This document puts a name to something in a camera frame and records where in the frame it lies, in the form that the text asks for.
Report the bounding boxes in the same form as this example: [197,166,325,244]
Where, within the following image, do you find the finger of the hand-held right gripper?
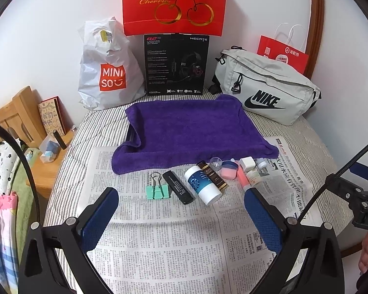
[349,161,368,190]
[325,174,368,212]

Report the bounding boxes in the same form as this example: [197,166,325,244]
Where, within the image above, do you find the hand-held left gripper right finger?
[244,187,345,294]

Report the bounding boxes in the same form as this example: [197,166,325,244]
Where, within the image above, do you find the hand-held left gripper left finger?
[18,187,120,294]

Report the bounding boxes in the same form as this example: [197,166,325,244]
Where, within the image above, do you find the small white bottle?
[248,169,262,186]

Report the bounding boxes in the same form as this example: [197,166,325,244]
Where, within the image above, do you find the pink white tube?
[234,159,252,192]

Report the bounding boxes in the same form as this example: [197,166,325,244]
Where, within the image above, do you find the white charger adapter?
[239,157,258,172]

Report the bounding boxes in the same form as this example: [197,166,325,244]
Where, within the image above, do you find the green binder clip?
[145,171,171,200]

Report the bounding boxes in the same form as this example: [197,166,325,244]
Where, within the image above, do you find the black gold small bottle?
[197,161,228,197]

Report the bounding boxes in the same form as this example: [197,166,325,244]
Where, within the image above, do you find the white blue balm jar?
[184,165,223,206]

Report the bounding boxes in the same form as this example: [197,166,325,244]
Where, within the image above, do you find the black rectangular stick device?
[162,171,194,206]

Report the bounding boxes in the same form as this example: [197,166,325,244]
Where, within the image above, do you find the person's right hand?
[358,231,368,277]

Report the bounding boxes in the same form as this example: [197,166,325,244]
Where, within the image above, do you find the wooden nightstand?
[26,122,78,199]

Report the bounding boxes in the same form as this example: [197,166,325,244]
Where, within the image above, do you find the newspaper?
[76,136,319,294]

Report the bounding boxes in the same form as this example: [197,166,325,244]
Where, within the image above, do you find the clear plastic box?
[38,136,60,163]

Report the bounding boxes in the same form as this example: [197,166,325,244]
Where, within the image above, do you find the black cylinder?
[53,130,67,151]

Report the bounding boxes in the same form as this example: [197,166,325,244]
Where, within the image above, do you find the pink printed cloth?
[0,191,19,282]

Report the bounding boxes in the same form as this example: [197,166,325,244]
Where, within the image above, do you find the white floral cloth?
[0,141,22,196]

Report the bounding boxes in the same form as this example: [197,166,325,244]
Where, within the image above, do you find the red book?
[58,96,67,132]

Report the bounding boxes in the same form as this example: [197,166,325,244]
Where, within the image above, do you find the illustrated notebook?
[38,96,66,137]

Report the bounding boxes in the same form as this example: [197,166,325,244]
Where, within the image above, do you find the purple towel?
[111,94,279,176]

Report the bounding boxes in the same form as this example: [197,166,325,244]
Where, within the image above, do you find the white plastic shopping bag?
[77,17,148,111]

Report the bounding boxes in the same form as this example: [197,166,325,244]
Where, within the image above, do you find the grey waist bag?
[210,47,322,126]

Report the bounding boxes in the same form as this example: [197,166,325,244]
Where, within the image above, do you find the black headset box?
[143,34,209,97]

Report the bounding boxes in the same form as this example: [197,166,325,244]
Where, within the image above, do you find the red gift bag gold cherries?
[122,0,229,37]

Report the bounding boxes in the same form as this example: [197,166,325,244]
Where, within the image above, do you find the red paper bag white handles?
[257,23,310,75]

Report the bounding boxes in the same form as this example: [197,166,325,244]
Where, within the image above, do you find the curved brown wooden frame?
[305,0,325,80]

